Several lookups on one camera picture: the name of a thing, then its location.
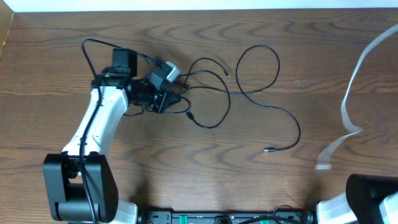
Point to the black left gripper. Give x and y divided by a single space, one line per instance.
160 101

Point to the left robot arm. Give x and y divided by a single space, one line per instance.
79 182

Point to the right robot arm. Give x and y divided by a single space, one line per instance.
367 199

